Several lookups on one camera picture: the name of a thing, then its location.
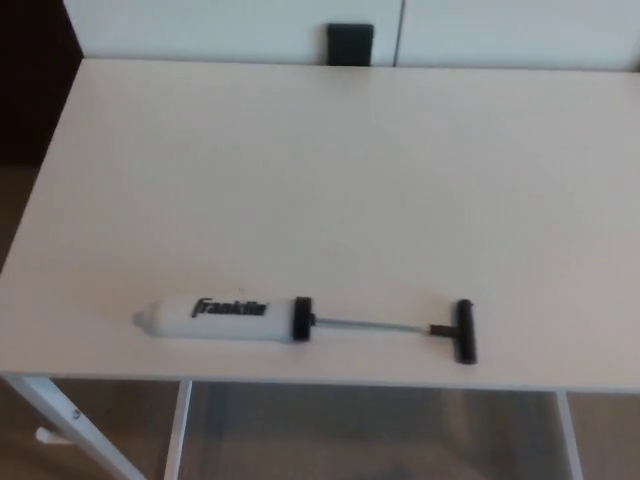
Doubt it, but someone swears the white Franklin air pump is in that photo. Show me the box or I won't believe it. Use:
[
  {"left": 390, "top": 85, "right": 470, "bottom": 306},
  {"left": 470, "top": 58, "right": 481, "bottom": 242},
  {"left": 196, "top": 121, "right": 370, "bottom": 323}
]
[{"left": 132, "top": 295, "right": 479, "bottom": 367}]

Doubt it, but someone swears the white cabinet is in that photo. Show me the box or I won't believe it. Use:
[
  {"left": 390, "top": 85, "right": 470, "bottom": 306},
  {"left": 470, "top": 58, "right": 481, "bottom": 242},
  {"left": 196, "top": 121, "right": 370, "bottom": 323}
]
[{"left": 62, "top": 0, "right": 640, "bottom": 74}]

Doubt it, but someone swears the dark brown wooden panel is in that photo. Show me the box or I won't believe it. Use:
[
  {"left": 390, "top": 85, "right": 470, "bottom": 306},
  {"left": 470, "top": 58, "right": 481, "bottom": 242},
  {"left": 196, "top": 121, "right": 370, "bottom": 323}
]
[{"left": 0, "top": 0, "right": 84, "bottom": 166}]

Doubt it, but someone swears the white metal desk leg frame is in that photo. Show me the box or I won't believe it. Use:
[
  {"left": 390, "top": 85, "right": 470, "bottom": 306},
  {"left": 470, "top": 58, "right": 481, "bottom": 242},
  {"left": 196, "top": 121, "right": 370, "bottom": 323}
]
[
  {"left": 0, "top": 374, "right": 194, "bottom": 480},
  {"left": 556, "top": 389, "right": 585, "bottom": 480}
]

